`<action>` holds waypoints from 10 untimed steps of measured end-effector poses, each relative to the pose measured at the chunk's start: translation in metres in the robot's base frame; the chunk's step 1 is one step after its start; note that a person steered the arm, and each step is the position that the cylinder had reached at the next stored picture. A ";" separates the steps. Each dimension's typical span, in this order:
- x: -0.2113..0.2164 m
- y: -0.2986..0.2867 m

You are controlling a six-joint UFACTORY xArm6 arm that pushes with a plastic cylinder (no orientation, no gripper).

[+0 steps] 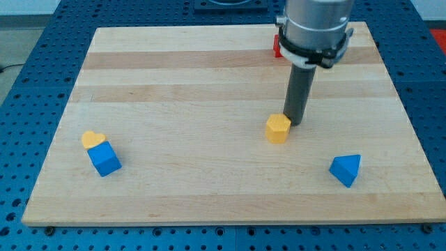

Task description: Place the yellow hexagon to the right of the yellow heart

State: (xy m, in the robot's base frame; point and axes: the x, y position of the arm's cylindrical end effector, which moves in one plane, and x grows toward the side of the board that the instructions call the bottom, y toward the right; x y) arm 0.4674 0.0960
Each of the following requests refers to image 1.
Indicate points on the red block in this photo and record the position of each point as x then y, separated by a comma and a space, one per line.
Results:
276, 47

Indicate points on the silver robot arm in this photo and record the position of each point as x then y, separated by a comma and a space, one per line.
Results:
312, 34

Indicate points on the yellow hexagon block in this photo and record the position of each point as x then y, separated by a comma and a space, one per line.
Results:
277, 128

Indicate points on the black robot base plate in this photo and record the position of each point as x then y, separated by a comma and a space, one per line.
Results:
202, 6

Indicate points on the blue cube block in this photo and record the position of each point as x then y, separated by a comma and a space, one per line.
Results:
104, 159

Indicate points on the yellow heart block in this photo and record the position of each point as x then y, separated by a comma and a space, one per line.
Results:
91, 139

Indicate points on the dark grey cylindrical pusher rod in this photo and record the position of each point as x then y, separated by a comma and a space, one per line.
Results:
299, 86

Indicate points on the red object at edge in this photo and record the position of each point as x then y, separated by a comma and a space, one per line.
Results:
440, 37

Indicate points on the blue triangular prism block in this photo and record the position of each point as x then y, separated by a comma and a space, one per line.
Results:
345, 168

